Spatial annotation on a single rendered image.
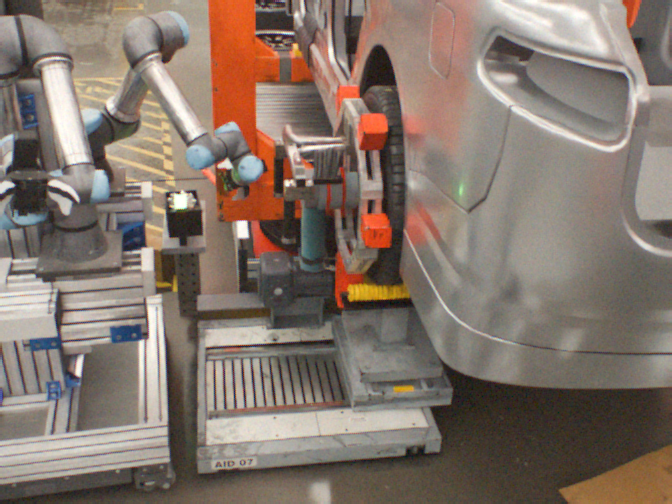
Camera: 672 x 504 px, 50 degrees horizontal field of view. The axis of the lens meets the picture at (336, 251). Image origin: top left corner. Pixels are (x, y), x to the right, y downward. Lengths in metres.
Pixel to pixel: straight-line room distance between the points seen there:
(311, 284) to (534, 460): 1.05
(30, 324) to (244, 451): 0.84
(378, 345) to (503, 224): 1.31
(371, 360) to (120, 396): 0.88
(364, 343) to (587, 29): 1.67
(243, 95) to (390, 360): 1.10
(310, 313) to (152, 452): 1.05
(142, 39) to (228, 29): 0.51
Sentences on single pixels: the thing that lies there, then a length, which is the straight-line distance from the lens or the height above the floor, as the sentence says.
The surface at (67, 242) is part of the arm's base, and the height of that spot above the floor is 0.88.
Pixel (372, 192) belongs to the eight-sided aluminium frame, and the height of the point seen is 0.95.
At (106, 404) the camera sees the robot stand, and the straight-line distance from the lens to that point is 2.56.
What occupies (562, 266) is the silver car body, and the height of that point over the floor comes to 1.14.
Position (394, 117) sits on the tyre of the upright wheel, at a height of 1.14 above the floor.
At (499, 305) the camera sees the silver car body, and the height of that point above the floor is 1.00.
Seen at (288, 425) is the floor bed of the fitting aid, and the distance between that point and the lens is 2.61.
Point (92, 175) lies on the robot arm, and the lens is 1.79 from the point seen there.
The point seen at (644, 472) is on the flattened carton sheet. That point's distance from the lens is 2.81.
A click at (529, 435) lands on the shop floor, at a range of 2.82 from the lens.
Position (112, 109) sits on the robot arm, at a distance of 2.57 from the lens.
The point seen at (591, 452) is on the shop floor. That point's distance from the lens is 2.83.
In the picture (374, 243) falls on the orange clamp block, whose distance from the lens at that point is 2.14.
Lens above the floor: 1.84
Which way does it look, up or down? 29 degrees down
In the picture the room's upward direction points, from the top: 3 degrees clockwise
